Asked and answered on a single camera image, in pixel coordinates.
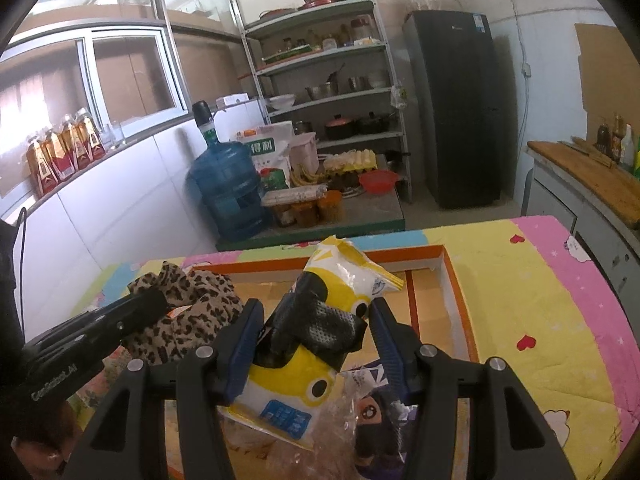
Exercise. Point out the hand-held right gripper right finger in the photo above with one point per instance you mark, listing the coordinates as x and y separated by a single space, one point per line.
390 350

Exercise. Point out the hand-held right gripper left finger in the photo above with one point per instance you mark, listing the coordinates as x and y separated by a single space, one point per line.
245 340

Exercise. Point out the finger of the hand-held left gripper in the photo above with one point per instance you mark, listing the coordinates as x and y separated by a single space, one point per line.
130 312

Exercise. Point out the leopard print cloth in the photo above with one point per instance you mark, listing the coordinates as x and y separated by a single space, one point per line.
195 320

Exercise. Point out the orange cardboard box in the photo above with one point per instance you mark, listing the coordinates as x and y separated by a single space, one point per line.
435 310

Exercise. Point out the purple snack packet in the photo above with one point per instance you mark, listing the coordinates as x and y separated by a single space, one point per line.
372 410

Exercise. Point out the yellow snack packet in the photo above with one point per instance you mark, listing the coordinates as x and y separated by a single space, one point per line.
345 270

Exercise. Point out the person's left hand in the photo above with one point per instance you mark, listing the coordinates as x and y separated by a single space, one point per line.
40 452

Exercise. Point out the pack of clear food tubs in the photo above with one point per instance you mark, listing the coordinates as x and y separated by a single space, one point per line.
295 207

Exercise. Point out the orange food jar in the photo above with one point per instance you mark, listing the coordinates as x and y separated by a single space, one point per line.
331 206

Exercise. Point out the blue water jug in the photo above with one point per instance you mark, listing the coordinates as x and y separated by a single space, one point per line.
225 185

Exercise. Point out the red label oil bottle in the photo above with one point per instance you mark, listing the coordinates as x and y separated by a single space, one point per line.
44 175
94 142
77 152
60 160

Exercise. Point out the red plastic bowl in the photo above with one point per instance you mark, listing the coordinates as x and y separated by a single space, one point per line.
380 181

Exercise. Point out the bunch of bananas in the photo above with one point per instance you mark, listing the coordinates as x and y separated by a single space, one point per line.
305 176

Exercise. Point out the clear drinking glass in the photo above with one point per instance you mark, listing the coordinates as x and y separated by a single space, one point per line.
114 136

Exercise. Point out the white green flour bag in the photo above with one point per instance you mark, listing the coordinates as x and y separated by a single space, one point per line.
270 152

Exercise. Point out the egg tray in bag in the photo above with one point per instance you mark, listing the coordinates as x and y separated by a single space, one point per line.
352 161

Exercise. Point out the black water pump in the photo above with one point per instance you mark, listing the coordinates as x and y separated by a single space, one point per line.
203 112

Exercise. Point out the grey counter cabinet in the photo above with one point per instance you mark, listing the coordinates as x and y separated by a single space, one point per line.
555 205

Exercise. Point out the black pot red lid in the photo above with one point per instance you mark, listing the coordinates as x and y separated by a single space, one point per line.
340 129

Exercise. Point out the black wok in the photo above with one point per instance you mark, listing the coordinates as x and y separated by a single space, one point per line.
372 124

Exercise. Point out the aluminium sliding window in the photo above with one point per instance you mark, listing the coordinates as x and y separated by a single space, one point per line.
86 85

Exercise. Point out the dark refrigerator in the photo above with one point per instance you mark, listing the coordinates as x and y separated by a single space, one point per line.
455 120

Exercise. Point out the white bowl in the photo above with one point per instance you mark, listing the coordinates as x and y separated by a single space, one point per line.
281 102

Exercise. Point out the metal bowl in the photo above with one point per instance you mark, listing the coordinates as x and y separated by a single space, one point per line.
321 92

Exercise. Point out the wooden cutting board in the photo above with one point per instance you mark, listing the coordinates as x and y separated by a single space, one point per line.
585 175

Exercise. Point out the green tray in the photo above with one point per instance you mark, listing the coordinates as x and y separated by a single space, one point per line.
287 53

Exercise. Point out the grey metal shelf rack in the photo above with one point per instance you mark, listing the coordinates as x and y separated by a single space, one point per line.
320 60

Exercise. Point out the row of condiment bottles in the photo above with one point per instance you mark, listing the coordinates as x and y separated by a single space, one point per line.
627 152

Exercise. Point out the cardboard sheet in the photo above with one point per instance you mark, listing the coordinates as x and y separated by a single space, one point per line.
607 75

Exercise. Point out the white wall socket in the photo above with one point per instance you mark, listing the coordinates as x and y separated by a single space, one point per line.
525 70

